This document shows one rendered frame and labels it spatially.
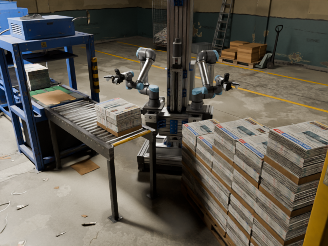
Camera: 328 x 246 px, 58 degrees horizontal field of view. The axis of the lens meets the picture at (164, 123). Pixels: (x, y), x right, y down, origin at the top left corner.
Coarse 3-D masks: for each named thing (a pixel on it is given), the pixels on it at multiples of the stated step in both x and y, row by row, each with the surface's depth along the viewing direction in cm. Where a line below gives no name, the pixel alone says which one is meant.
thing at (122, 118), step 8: (128, 104) 289; (112, 112) 271; (120, 112) 271; (128, 112) 275; (136, 112) 281; (112, 120) 273; (120, 120) 270; (128, 120) 277; (136, 120) 284; (112, 128) 279; (120, 128) 274; (128, 128) 281
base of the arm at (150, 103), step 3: (150, 99) 340; (153, 99) 338; (156, 99) 339; (150, 102) 340; (153, 102) 339; (156, 102) 340; (159, 102) 343; (150, 105) 341; (153, 105) 339; (156, 105) 340; (159, 105) 343
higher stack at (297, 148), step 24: (288, 144) 167; (312, 144) 161; (264, 168) 190; (288, 168) 170; (312, 168) 164; (288, 192) 172; (312, 192) 174; (264, 216) 197; (288, 216) 177; (264, 240) 202
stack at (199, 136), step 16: (192, 128) 287; (208, 128) 287; (192, 144) 283; (208, 144) 257; (192, 160) 289; (208, 160) 258; (224, 160) 235; (192, 176) 296; (208, 176) 262; (224, 176) 238; (240, 176) 217; (224, 192) 241; (240, 192) 220; (256, 192) 202; (208, 208) 274; (240, 208) 224; (208, 224) 278; (224, 224) 251; (240, 224) 227; (224, 240) 254; (240, 240) 230
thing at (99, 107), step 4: (108, 100) 300; (112, 100) 300; (116, 100) 299; (120, 100) 300; (124, 100) 300; (96, 104) 290; (100, 104) 289; (104, 104) 289; (108, 104) 289; (112, 104) 290; (96, 108) 290; (100, 108) 284; (96, 112) 294; (100, 112) 288; (100, 116) 290; (100, 120) 293; (104, 120) 286; (104, 124) 288
